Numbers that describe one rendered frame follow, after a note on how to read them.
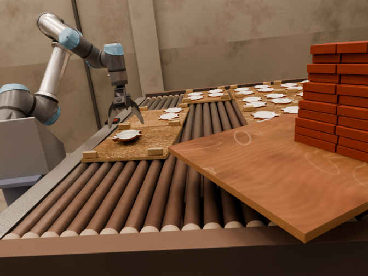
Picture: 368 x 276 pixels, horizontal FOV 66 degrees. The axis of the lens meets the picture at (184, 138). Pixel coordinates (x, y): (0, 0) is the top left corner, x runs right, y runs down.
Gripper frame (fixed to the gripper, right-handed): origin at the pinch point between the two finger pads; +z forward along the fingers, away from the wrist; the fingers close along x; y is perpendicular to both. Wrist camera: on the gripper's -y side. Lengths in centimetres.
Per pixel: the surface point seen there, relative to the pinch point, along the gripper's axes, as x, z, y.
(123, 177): 1.2, 8.4, -33.2
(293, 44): -217, -18, 256
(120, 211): 1, 8, -55
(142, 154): -5.6, 6.7, -18.3
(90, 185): 11.7, 8.6, -35.8
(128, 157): -0.3, 6.9, -19.2
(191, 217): -17, 8, -64
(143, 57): -15, -22, 266
